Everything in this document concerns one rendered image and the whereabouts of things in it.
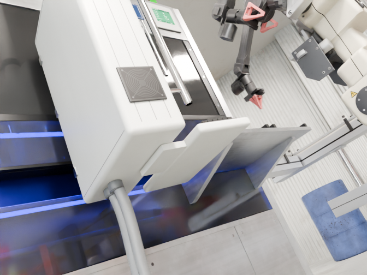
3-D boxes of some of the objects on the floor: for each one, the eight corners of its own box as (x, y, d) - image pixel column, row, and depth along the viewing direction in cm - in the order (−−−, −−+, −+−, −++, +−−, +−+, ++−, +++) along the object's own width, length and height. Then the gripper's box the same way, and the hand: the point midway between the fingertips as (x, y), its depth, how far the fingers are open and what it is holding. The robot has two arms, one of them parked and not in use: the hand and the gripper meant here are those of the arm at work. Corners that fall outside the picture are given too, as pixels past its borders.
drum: (379, 240, 432) (342, 179, 460) (381, 245, 384) (340, 175, 412) (336, 258, 449) (303, 197, 478) (332, 264, 401) (296, 197, 429)
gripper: (238, 90, 200) (250, 114, 194) (252, 78, 193) (264, 103, 188) (246, 90, 204) (258, 114, 199) (259, 79, 198) (272, 103, 192)
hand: (260, 107), depth 194 cm, fingers closed
